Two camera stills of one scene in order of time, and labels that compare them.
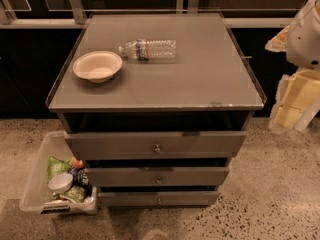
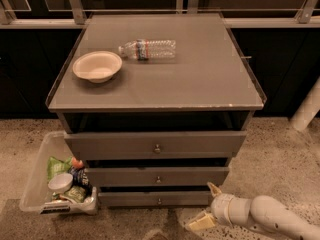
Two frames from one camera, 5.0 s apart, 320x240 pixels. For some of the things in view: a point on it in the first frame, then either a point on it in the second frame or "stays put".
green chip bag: [56, 167] stays put
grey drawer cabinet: [156, 104] stays put
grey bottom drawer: [154, 199] stays put
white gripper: [304, 41] -> [219, 208]
